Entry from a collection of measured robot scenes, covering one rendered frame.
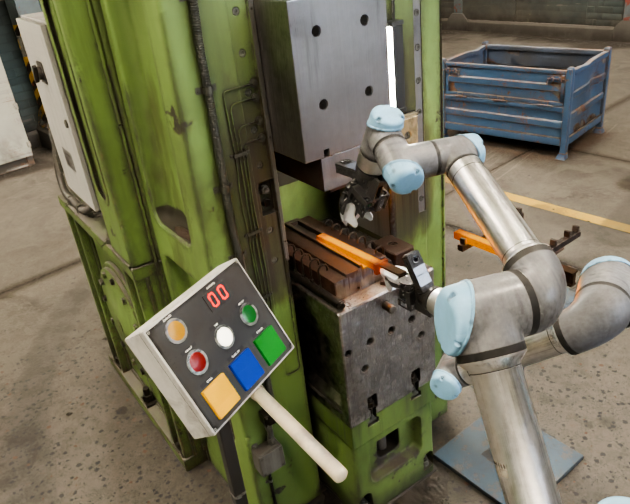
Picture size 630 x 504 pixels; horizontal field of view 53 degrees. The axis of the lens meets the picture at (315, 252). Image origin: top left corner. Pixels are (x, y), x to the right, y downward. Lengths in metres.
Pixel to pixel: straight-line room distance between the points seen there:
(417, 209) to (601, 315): 0.94
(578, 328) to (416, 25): 1.04
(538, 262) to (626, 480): 1.66
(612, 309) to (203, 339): 0.87
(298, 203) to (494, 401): 1.38
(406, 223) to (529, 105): 3.37
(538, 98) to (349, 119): 3.79
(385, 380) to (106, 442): 1.41
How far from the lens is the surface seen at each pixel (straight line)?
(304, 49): 1.59
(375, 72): 1.74
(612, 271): 1.50
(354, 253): 1.91
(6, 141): 6.82
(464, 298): 1.04
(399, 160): 1.29
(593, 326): 1.40
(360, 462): 2.25
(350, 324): 1.86
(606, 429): 2.86
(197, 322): 1.46
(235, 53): 1.66
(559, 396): 2.97
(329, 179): 1.71
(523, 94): 5.44
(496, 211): 1.22
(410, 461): 2.45
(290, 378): 2.11
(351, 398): 2.03
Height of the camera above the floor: 1.94
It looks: 28 degrees down
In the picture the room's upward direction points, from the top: 7 degrees counter-clockwise
